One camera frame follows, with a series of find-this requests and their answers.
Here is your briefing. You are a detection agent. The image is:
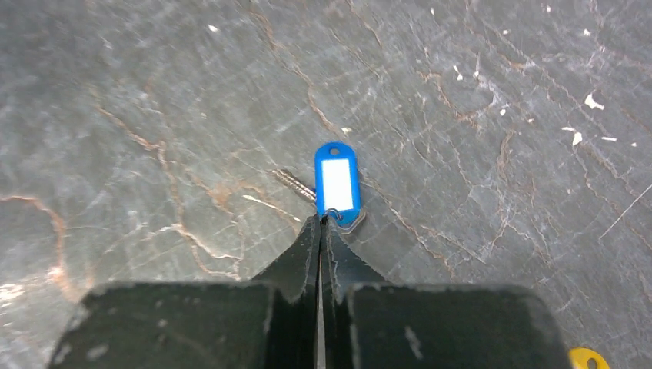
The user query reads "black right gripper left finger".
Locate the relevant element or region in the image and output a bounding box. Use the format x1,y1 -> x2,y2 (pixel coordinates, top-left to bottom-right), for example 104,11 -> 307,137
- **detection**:
48,216 -> 321,368

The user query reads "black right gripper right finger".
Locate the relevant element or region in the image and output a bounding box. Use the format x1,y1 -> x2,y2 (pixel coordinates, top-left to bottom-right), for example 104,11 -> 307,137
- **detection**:
321,218 -> 571,368

